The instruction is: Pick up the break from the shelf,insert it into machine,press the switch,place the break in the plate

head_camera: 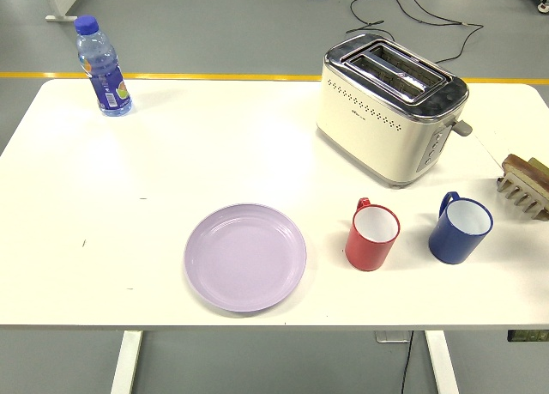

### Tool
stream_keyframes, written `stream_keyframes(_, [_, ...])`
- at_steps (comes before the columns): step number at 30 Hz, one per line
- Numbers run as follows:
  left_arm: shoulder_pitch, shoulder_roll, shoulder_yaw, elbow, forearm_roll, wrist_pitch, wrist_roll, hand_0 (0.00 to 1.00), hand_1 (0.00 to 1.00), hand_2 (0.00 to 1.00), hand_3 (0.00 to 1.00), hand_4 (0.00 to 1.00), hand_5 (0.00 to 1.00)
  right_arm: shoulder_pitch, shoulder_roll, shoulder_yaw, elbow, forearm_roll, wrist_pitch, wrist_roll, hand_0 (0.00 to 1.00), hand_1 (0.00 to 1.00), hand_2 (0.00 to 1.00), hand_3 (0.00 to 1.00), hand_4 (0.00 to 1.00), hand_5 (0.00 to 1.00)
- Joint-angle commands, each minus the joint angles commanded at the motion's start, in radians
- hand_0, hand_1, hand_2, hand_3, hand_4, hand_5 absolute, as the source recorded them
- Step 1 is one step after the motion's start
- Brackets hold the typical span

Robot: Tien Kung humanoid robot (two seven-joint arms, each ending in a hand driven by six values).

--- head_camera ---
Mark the purple plate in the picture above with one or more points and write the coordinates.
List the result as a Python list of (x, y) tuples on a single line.
[(244, 256)]

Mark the grey toaster lever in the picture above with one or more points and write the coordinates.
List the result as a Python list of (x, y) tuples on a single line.
[(463, 129)]

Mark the slice of toast bread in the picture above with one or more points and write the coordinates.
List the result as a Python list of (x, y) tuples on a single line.
[(521, 165)]

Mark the cream and chrome toaster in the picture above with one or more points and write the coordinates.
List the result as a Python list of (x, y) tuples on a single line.
[(364, 128)]

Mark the red mug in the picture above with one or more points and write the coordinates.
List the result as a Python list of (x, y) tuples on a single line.
[(364, 252)]

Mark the blue mug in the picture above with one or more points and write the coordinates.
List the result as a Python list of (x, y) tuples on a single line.
[(450, 244)]

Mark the clear bottle with blue label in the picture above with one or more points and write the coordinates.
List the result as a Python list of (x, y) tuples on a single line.
[(107, 85)]

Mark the white table leg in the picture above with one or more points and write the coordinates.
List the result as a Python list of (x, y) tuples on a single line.
[(126, 364), (442, 364)]

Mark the metal toast rack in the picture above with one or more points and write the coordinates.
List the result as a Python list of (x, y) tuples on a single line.
[(538, 211)]

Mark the white desk foot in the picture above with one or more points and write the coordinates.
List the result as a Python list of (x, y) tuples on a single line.
[(64, 17)]

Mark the black table control panel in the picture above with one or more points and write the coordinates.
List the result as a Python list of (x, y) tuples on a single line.
[(527, 336)]

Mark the clear bracket under table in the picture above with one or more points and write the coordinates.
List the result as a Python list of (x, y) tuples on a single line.
[(390, 336)]

